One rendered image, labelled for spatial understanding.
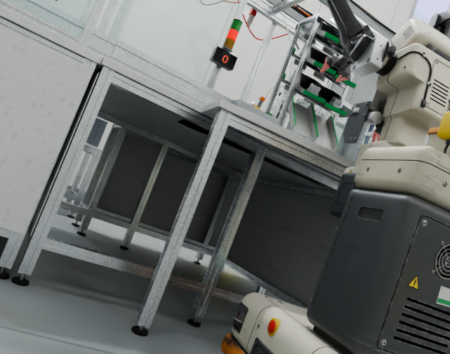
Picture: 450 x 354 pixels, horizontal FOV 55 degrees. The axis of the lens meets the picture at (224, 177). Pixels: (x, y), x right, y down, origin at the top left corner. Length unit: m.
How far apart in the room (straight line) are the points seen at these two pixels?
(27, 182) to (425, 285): 1.28
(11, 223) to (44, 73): 0.53
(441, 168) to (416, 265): 0.23
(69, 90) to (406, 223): 1.18
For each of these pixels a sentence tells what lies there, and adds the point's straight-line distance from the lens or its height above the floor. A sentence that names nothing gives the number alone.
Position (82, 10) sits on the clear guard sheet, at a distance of 1.74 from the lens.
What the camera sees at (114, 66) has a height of 0.84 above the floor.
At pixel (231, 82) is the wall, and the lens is 5.99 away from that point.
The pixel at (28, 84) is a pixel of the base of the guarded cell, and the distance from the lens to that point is 1.64.
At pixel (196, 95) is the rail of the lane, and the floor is 0.91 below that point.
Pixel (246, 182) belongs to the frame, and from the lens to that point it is 1.85.
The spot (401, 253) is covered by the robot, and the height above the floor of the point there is 0.55.
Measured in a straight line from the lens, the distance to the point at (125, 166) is 3.46.
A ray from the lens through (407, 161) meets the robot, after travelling 1.11.
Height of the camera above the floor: 0.49
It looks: 4 degrees up
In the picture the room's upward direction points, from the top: 21 degrees clockwise
